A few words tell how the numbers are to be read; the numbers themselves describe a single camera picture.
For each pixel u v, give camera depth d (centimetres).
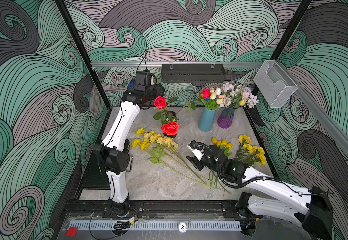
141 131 98
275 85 76
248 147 92
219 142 96
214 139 99
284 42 83
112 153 46
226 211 72
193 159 66
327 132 59
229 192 78
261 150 87
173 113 89
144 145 93
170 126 67
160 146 95
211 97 84
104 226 70
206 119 97
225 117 97
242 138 98
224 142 97
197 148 61
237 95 88
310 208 40
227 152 93
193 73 97
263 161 87
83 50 87
